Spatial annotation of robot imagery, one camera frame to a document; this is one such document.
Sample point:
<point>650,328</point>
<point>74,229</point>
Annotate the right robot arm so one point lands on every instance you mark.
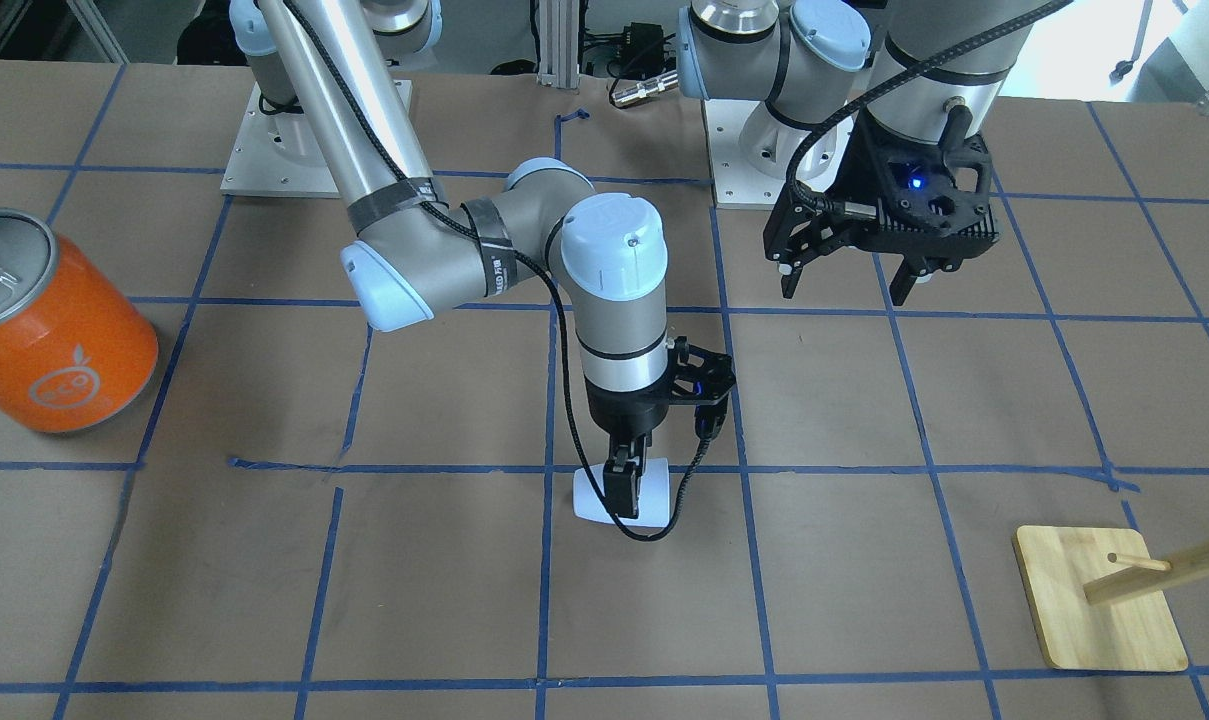
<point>413,257</point>

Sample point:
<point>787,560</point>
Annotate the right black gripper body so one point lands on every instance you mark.
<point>617,412</point>

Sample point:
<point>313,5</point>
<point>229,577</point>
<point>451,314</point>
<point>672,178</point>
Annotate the aluminium frame post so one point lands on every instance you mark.
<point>559,42</point>

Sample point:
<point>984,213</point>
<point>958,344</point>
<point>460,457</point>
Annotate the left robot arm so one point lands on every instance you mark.
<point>854,123</point>

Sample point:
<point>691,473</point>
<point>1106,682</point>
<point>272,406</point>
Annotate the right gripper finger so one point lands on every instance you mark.
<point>622,477</point>

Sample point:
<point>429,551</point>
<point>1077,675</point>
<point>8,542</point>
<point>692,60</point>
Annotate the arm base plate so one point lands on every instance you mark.
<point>751,143</point>
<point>276,156</point>

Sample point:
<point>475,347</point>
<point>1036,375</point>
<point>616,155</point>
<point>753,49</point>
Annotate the orange can container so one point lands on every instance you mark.
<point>74,351</point>

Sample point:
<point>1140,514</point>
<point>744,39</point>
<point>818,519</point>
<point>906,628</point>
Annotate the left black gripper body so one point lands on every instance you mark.
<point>876,172</point>

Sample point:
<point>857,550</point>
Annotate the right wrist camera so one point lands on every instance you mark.
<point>702,379</point>

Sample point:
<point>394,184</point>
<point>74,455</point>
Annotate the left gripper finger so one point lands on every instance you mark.
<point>799,231</point>
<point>913,269</point>

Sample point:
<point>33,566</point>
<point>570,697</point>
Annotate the wooden cup rack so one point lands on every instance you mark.
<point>1096,597</point>

